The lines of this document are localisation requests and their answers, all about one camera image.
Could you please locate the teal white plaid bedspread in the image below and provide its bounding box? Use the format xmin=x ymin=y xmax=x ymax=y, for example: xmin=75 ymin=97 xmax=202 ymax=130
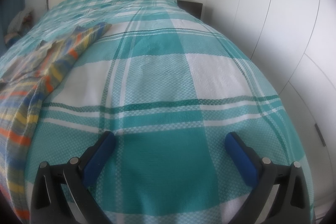
xmin=1 ymin=0 xmax=313 ymax=223

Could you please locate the multicolour striped knitted sweater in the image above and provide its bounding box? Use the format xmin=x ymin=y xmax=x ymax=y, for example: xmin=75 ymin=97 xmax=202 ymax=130
xmin=1 ymin=22 xmax=112 ymax=223

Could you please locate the pile of clothes on chair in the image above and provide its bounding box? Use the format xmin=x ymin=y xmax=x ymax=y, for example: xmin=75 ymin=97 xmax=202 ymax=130
xmin=5 ymin=7 xmax=34 ymax=48

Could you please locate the blue curtain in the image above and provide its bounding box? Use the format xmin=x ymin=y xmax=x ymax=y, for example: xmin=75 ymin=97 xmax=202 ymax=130
xmin=1 ymin=0 xmax=25 ymax=51

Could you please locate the white wardrobe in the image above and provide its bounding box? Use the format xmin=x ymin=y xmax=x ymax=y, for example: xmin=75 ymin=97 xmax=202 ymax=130
xmin=205 ymin=0 xmax=335 ymax=201

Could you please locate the dark bedside table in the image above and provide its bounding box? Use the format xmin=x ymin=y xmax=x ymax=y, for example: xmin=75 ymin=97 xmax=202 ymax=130
xmin=177 ymin=0 xmax=203 ymax=19

